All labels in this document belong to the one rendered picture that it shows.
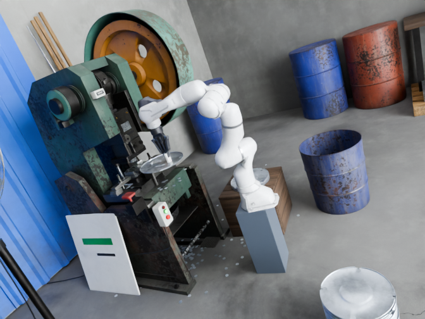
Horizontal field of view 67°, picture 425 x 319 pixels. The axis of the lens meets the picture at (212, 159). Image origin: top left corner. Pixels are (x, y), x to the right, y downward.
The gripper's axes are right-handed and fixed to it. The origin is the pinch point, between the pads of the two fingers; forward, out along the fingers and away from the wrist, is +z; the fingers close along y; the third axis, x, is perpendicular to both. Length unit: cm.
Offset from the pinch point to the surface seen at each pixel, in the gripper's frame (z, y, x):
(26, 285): 24, -44, -87
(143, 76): -49, -23, 35
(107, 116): -36.2, -18.4, -13.5
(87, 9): -127, -144, 132
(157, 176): 11.4, -13.6, -1.7
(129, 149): -10.8, -23.0, -4.8
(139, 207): 15.4, -5.9, -31.7
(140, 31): -75, -9, 33
